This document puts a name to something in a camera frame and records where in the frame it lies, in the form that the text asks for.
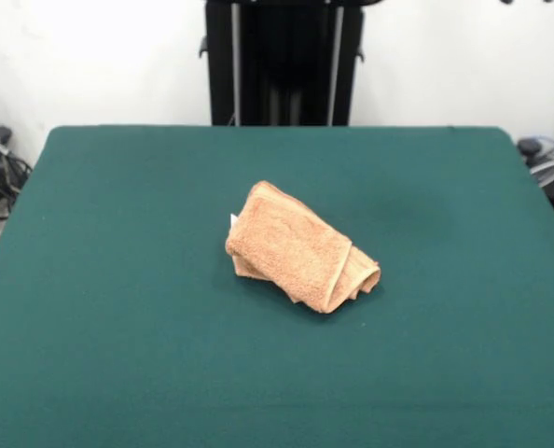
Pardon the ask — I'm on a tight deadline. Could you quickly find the tan terry towel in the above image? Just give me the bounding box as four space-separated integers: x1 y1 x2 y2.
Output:
224 179 382 315

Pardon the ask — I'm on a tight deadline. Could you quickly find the dark green table cloth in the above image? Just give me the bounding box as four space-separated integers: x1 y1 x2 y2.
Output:
0 124 554 448

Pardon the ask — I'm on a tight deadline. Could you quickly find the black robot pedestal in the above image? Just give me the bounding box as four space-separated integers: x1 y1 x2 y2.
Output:
198 0 367 127

